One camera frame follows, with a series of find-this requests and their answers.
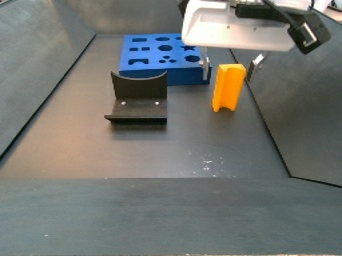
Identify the yellow arch block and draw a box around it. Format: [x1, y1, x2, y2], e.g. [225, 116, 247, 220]
[211, 64, 246, 112]

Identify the black camera cable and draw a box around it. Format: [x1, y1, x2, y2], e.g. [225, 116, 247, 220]
[234, 0, 305, 32]

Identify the blue foam shape board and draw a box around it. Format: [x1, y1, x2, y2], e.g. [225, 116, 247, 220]
[119, 33, 211, 85]

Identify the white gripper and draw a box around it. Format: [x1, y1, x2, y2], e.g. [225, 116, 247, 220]
[178, 0, 313, 83]

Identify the black curved fixture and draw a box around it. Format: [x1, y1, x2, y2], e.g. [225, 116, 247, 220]
[104, 72, 167, 124]

